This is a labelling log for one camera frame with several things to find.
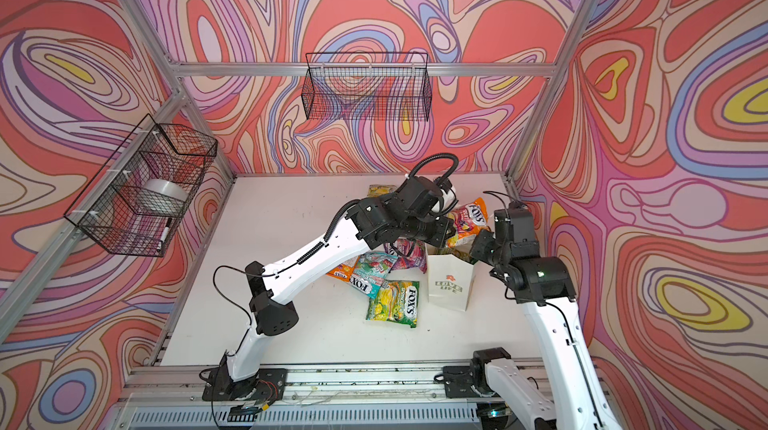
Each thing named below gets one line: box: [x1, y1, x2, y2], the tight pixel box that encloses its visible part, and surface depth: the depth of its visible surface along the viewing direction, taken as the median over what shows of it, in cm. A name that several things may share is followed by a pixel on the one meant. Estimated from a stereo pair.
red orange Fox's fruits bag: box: [446, 197, 492, 248], surface depth 70 cm
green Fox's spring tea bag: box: [366, 280, 420, 328], surface depth 86 cm
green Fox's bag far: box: [367, 184, 397, 197], surface depth 113 cm
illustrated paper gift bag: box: [426, 244, 479, 311], surface depth 75 cm
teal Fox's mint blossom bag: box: [349, 252, 398, 299], surface depth 90 cm
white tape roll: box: [137, 178, 189, 217], surface depth 74 cm
